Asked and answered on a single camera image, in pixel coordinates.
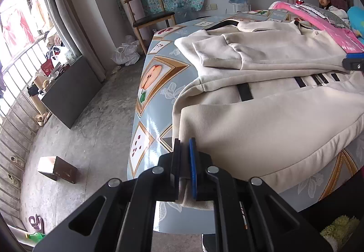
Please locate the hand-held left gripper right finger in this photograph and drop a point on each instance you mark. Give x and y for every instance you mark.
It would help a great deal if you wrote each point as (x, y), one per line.
(194, 166)

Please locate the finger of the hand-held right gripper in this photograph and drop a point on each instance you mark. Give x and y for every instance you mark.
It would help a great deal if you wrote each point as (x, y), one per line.
(355, 64)

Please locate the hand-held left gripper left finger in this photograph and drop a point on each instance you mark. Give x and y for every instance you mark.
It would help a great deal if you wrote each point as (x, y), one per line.
(175, 161)

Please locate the cream zip-up jacket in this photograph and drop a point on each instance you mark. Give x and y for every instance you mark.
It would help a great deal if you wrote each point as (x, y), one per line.
(270, 121)

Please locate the pink hanging clothes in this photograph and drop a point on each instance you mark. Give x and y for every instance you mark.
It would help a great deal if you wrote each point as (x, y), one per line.
(17, 30)

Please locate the cyan cloth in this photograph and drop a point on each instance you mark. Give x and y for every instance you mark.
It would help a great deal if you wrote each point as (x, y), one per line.
(357, 20)

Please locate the pink blanket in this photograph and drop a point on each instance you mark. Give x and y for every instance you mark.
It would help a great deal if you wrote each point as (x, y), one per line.
(318, 23)

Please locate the table with patterned tablecloth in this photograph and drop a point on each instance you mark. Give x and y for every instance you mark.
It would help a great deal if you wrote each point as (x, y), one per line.
(159, 98)

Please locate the brown cardboard box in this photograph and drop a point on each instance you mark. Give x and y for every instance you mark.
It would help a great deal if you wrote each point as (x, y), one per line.
(57, 169)

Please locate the white plastic bags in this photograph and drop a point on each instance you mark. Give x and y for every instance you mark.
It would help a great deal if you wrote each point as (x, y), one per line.
(126, 51)

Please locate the dark grey cabinet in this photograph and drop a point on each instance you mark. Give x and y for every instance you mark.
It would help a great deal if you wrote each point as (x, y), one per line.
(71, 92)

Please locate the white water dispenser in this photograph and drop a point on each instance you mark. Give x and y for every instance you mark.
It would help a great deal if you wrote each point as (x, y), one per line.
(239, 7)

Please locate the wooden chair with dark seat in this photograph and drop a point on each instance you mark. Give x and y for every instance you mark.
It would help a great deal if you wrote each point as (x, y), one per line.
(153, 18)

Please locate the empty clear water jug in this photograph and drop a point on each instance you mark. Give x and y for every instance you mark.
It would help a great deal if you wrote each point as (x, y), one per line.
(182, 15)

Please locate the purple slipper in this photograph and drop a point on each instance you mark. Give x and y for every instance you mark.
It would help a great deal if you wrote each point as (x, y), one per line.
(36, 223)

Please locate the white plastic shopping bag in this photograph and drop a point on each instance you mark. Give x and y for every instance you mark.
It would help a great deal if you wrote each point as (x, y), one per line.
(61, 55)

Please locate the pale cylindrical box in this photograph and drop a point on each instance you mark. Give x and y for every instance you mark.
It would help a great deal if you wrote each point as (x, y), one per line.
(138, 8)

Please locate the red box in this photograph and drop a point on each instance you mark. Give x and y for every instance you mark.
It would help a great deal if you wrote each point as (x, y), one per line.
(47, 67)

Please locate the green plastic item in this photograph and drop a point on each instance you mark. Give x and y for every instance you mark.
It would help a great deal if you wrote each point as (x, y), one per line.
(36, 237)

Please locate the yellow-green fluffy mop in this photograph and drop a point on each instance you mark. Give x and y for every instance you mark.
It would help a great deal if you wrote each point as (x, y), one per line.
(341, 230)

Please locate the grey curtain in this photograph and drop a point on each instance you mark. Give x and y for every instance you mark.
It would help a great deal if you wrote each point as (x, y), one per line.
(82, 7)

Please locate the white wall socket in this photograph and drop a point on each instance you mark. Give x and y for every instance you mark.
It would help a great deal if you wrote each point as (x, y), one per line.
(211, 7)

